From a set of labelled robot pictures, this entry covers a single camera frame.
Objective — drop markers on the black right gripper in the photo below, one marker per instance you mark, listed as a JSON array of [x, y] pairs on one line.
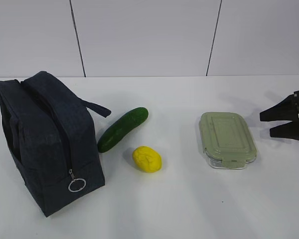
[[285, 110]]

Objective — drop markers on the glass container green lid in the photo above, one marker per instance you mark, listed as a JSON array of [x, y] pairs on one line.
[[226, 140]]

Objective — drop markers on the green cucumber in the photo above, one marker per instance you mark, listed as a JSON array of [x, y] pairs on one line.
[[119, 129]]

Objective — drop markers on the dark navy fabric bag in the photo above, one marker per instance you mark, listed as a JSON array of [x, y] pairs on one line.
[[51, 137]]

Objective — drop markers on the yellow lemon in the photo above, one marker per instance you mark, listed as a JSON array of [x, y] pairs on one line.
[[147, 159]]

